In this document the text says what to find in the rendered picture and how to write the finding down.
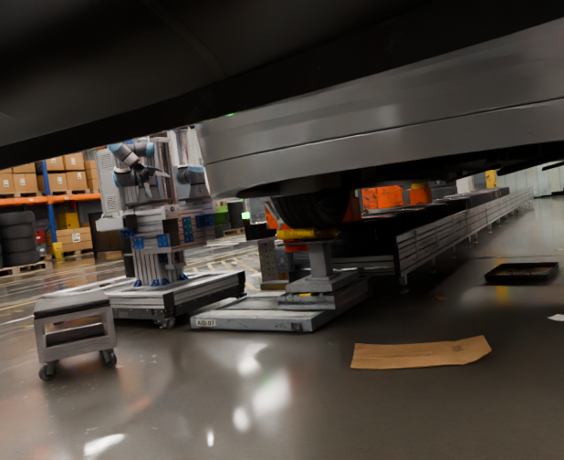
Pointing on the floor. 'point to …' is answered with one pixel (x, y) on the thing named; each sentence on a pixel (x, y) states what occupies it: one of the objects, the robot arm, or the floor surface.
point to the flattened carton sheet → (419, 354)
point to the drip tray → (541, 270)
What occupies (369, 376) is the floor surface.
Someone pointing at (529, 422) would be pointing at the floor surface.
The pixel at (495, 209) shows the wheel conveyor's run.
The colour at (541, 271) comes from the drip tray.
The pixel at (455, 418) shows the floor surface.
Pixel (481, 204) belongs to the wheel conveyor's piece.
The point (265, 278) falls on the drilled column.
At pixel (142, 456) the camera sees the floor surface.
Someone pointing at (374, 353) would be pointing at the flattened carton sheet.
